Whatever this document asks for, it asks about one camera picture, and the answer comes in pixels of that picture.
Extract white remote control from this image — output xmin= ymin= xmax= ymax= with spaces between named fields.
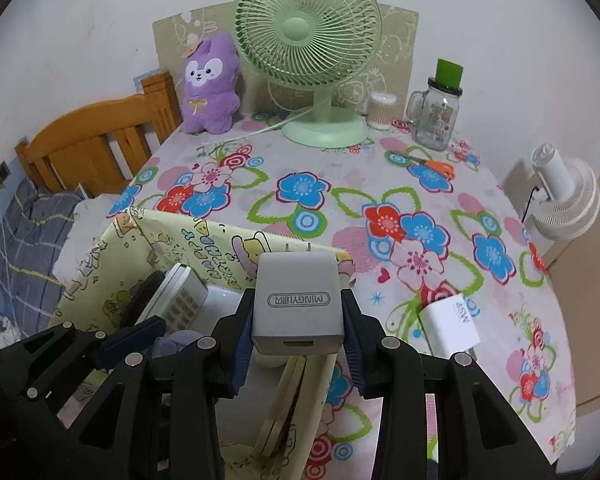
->
xmin=136 ymin=263 xmax=208 ymax=334

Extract yellow fabric storage box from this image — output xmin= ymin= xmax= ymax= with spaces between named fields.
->
xmin=52 ymin=207 xmax=355 ymax=479

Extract green desk fan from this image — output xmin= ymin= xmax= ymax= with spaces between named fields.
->
xmin=232 ymin=0 xmax=382 ymax=148

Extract orange handled scissors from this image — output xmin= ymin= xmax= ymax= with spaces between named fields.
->
xmin=406 ymin=155 xmax=455 ymax=181

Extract purple plush toy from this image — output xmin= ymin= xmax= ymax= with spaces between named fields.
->
xmin=181 ymin=34 xmax=240 ymax=134

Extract white standing fan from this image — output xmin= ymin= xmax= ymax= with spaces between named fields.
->
xmin=531 ymin=143 xmax=600 ymax=242

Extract wooden chair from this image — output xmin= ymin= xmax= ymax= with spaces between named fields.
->
xmin=15 ymin=70 xmax=182 ymax=196

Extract beige cartoon board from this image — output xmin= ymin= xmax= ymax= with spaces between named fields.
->
xmin=152 ymin=2 xmax=418 ymax=115

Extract cotton swab container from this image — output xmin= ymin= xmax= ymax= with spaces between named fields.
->
xmin=366 ymin=91 xmax=398 ymax=130

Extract white oval case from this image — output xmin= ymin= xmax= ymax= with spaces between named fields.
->
xmin=252 ymin=351 xmax=289 ymax=368

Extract white MINGYI charger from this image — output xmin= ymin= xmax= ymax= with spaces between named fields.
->
xmin=251 ymin=250 xmax=344 ymax=356

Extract white 45W charger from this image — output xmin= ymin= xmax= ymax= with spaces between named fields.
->
xmin=419 ymin=295 xmax=480 ymax=359

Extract glass jar green lid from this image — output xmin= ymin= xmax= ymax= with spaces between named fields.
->
xmin=405 ymin=58 xmax=464 ymax=152

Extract blue plaid bedding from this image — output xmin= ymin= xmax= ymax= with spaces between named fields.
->
xmin=0 ymin=178 xmax=82 ymax=350

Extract floral tablecloth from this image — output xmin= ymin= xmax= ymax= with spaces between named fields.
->
xmin=110 ymin=118 xmax=576 ymax=460

